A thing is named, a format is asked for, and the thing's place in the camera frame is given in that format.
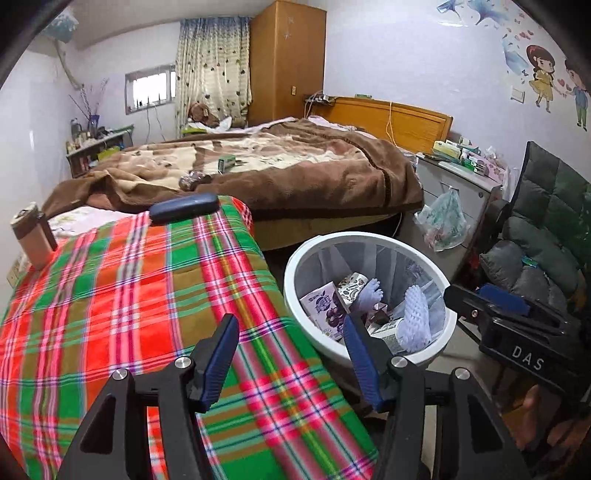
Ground white trash bin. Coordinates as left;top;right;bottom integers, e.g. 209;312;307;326
283;232;459;367

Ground printed plastic bag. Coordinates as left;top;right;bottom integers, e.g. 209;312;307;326
414;188;467;252

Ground grey nightstand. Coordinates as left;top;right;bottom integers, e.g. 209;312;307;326
416;152;504;252

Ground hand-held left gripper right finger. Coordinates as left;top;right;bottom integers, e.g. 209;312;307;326
342;311;536;480

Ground vase with dried branches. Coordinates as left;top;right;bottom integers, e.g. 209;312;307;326
69;78;112;137

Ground cartoon couple wall sticker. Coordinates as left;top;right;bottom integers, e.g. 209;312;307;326
501;9;591;127

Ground wooden wardrobe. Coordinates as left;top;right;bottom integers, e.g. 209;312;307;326
249;0;328;126

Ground tan bed base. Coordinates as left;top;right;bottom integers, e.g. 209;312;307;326
252;210;402;252

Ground wooden bed headboard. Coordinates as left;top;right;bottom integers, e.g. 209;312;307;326
318;96;454;153

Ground white foam fruit net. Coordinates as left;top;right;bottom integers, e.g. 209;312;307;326
355;277;385;315
397;285;432;354

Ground small barred window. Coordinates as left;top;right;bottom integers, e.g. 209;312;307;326
124;67;177;115

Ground white floral bed sheet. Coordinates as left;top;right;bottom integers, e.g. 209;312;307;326
46;205;139;241

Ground white air conditioner pipe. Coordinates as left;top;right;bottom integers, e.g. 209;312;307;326
55;41;84;90

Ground white carton purple print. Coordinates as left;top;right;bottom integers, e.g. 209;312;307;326
299;282;347;342

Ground person's right hand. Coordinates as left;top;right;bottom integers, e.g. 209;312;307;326
519;383;583;450

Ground pile of small boxes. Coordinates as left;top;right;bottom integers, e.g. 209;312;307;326
431;136;492;176

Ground dark blue glasses case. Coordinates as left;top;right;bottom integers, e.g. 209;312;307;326
148;193;219;226

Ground white black patterned carton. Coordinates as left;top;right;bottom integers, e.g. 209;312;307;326
336;272;370;305

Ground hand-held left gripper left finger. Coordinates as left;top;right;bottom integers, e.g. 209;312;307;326
55;313;241;480

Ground blue leaf wall sticker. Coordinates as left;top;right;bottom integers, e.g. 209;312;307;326
436;0;509;28

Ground pink tumbler brown lid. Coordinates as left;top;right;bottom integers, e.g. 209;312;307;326
10;202;52;269

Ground heart patterned curtain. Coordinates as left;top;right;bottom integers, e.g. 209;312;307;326
174;16;254;125

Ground cluttered side desk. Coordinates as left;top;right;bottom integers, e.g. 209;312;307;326
66;124;137;178

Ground brown printed blanket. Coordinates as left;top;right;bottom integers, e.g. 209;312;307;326
41;117;424;222

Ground red green plaid tablecloth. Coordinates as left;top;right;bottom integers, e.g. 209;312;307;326
0;196;379;480

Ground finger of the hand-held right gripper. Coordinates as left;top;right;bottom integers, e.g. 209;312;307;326
444;284;499;324
478;284;568;329

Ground brown teddy bear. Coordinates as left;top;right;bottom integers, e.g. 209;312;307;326
187;102;221;127

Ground pink bed sheet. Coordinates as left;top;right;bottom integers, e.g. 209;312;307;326
252;115;370;137

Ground dark crumpled wrapper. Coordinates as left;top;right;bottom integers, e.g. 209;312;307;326
179;171;212;190

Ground grey padded chair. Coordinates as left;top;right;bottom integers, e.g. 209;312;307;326
478;141;591;315

